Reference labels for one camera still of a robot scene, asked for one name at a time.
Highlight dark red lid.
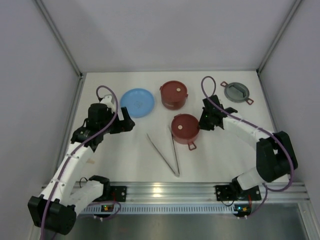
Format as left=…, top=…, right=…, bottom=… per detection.
left=171, top=113, right=199, bottom=129
left=159, top=80, right=188, bottom=102

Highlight pink lunch container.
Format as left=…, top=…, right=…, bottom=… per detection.
left=171, top=125, right=200, bottom=151

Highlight dark red lunch container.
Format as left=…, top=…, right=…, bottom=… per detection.
left=160, top=86, right=189, bottom=110

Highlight metal tongs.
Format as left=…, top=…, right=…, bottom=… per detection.
left=145, top=125, right=181, bottom=178

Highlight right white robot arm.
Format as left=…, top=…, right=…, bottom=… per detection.
left=198, top=95, right=298, bottom=198

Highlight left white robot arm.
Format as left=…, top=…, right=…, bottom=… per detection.
left=27, top=103, right=135, bottom=235

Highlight blue plate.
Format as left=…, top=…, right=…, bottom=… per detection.
left=120, top=88, right=155, bottom=118

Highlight grey top lid with clasps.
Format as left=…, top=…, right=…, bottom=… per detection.
left=220, top=81, right=254, bottom=105

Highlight wooden spoon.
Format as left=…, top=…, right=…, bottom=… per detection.
left=86, top=159, right=95, bottom=165

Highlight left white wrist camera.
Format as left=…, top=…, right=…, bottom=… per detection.
left=99, top=94, right=116, bottom=113

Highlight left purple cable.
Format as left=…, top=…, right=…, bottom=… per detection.
left=38, top=85, right=118, bottom=240

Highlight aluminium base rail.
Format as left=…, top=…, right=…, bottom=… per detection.
left=75, top=182, right=310, bottom=217

